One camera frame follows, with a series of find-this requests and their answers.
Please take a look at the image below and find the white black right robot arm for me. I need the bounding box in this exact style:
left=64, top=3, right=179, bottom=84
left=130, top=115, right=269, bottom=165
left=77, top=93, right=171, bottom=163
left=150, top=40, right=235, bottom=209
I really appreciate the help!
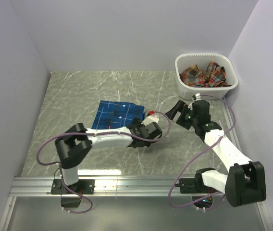
left=166, top=100, right=267, bottom=207

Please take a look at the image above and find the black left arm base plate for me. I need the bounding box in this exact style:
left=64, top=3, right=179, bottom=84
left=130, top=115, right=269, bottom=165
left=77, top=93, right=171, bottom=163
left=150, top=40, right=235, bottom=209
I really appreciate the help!
left=50, top=179, right=95, bottom=195

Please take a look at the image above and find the blue plaid long sleeve shirt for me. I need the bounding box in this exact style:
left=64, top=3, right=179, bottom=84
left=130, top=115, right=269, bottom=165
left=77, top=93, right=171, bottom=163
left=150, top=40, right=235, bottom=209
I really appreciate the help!
left=91, top=101, right=145, bottom=129

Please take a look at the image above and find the white plastic laundry basket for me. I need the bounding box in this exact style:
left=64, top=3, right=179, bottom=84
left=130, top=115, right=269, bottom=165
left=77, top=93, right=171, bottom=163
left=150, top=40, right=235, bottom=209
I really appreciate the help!
left=175, top=53, right=238, bottom=100

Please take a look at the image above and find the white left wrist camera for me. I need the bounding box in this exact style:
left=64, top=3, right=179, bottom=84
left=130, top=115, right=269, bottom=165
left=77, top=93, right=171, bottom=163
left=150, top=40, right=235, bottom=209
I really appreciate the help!
left=141, top=110, right=159, bottom=126

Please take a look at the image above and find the aluminium mounting rail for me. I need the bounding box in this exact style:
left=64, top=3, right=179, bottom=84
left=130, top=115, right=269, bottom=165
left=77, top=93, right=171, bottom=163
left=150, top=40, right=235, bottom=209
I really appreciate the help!
left=8, top=175, right=263, bottom=197

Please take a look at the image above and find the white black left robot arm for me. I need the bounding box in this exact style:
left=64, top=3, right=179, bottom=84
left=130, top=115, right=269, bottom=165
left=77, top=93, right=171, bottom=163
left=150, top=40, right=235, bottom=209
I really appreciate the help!
left=55, top=118, right=162, bottom=193

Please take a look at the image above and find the red plaid shirt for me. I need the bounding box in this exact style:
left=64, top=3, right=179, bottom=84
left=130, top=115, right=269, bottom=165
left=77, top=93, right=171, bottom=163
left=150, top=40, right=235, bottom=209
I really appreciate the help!
left=179, top=62, right=230, bottom=88

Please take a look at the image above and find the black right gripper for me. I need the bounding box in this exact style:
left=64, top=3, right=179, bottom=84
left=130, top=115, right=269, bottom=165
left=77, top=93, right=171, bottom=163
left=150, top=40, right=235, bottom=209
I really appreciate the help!
left=164, top=100, right=199, bottom=130

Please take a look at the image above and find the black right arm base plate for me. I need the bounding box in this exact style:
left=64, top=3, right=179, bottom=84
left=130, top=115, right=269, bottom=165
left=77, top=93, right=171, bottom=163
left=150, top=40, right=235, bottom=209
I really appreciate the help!
left=175, top=178, right=209, bottom=194

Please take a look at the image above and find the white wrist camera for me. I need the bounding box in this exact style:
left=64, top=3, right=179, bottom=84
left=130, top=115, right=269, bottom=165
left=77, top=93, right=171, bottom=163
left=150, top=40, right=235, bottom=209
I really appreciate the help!
left=192, top=93, right=201, bottom=102
left=141, top=110, right=159, bottom=126

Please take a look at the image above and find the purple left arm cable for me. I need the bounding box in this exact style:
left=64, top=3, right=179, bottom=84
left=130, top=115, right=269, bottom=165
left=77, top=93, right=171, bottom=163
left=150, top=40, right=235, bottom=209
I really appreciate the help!
left=36, top=110, right=172, bottom=214

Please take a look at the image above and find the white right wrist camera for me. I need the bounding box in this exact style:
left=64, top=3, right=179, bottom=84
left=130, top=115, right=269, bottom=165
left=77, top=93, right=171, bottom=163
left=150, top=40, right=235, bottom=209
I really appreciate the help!
left=192, top=93, right=201, bottom=102

